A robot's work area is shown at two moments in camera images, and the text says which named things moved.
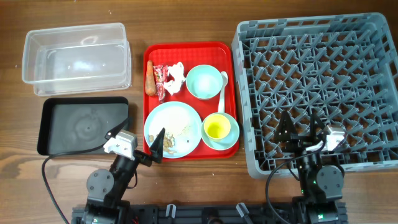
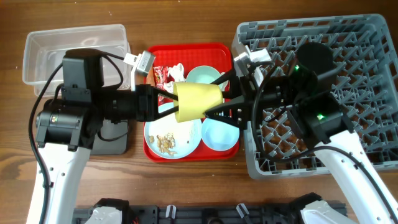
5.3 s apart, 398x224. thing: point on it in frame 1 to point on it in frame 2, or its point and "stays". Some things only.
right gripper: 290,135 to 250,99
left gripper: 156,152 to 147,96
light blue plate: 183,129 stays
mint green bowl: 204,81 stays
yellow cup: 217,126 to 194,99
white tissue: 176,71 stays
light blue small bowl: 226,142 stays
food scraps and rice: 168,142 stays
